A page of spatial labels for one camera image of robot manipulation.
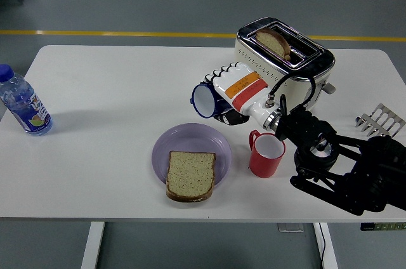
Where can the red enamel cup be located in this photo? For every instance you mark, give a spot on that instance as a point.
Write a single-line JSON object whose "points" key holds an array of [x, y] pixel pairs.
{"points": [[263, 167]]}

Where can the yellow floor tape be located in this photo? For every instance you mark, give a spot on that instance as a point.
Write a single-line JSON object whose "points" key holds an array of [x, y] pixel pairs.
{"points": [[127, 33]]}

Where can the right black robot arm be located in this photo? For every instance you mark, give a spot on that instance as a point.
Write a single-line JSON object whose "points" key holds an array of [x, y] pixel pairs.
{"points": [[317, 129]]}

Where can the cream and chrome toaster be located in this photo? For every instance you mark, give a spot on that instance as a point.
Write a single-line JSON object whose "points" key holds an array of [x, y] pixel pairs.
{"points": [[247, 50]]}

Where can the blue enamel cup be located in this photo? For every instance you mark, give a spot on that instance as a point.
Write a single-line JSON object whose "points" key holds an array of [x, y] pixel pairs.
{"points": [[203, 99]]}

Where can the blue-capped drink bottle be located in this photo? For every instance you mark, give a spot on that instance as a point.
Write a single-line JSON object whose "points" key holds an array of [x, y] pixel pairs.
{"points": [[28, 110]]}

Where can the purple round plate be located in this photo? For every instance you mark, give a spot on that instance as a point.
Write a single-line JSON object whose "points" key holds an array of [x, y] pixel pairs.
{"points": [[190, 139]]}

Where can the rounded bread slice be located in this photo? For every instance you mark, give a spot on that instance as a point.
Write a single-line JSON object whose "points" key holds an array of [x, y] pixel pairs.
{"points": [[271, 42]]}

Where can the silver metal toast rack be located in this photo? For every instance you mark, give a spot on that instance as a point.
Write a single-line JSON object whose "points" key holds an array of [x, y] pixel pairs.
{"points": [[383, 113]]}

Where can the white table leg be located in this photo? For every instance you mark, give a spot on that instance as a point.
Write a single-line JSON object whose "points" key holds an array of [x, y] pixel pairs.
{"points": [[330, 250], [92, 246]]}

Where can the black table control panel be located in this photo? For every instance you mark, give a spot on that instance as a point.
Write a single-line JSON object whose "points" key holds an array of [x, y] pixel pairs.
{"points": [[380, 226]]}

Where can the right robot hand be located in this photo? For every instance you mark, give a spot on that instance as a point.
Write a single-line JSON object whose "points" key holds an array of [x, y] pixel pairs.
{"points": [[241, 91]]}

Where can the grey under-table bracket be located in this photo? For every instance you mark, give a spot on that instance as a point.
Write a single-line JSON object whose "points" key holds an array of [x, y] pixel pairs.
{"points": [[290, 227]]}

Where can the square bread slice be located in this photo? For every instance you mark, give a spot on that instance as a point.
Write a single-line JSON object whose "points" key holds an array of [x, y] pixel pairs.
{"points": [[190, 174]]}

